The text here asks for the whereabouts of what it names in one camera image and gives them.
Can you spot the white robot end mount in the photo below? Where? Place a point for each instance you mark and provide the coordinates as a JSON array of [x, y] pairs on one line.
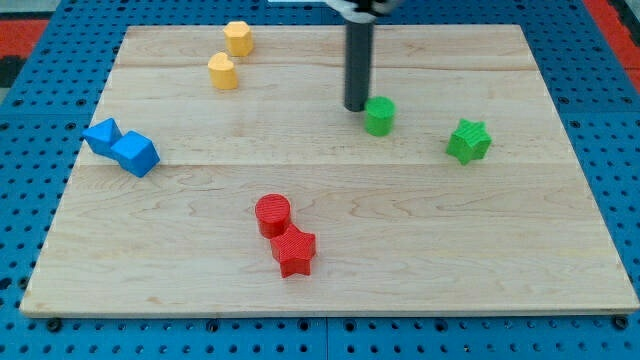
[[363, 11]]

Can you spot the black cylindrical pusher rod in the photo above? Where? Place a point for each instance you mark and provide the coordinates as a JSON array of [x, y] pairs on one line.
[[357, 69]]

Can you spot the green cylinder block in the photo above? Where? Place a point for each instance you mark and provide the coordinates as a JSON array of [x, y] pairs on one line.
[[380, 113]]

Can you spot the green star block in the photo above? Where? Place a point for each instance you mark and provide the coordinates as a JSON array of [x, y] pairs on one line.
[[469, 141]]

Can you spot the red star block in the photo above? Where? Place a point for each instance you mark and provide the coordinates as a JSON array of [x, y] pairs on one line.
[[294, 250]]

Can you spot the yellow hexagon block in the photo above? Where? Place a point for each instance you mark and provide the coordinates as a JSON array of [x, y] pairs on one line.
[[238, 38]]

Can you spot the yellow heart block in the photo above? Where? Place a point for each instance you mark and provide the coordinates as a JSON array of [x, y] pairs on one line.
[[222, 72]]

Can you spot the red cylinder block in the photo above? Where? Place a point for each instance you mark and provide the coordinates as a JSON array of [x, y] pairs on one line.
[[273, 214]]

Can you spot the wooden board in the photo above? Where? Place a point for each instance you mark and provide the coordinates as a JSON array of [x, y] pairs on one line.
[[402, 228]]

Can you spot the blue cube block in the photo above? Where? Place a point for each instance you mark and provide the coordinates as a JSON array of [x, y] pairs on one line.
[[135, 153]]

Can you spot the blue triangle block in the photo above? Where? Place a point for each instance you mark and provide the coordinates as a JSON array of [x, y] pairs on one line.
[[102, 136]]

